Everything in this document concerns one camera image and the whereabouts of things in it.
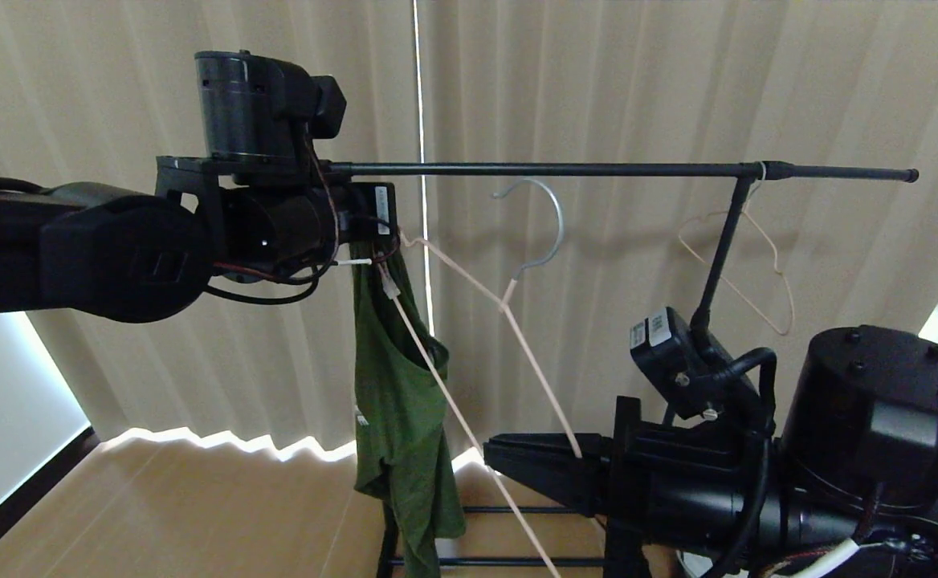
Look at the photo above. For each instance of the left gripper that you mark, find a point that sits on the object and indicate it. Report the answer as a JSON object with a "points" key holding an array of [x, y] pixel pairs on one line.
{"points": [[284, 229]]}

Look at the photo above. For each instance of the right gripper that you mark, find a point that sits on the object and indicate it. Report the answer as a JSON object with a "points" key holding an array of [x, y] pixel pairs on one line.
{"points": [[678, 490]]}

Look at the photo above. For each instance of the pink clothes hanger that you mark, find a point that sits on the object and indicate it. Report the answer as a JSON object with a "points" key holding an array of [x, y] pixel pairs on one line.
{"points": [[786, 301], [537, 381]]}

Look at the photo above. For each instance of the green long-sleeved shirt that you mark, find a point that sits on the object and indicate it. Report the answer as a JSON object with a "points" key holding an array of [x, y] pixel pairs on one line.
{"points": [[405, 417]]}

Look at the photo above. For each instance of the white laundry basket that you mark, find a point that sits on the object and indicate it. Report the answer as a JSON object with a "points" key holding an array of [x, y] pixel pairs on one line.
{"points": [[698, 567]]}

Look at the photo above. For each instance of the black clothes rack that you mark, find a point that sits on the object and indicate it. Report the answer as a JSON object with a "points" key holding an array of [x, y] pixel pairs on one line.
{"points": [[597, 169]]}

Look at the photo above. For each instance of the beige curtain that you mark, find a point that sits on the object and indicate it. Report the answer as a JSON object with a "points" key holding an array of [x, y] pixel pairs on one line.
{"points": [[638, 96]]}

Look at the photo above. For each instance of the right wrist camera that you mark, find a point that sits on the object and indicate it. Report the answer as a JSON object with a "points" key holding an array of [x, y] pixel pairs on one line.
{"points": [[678, 361]]}

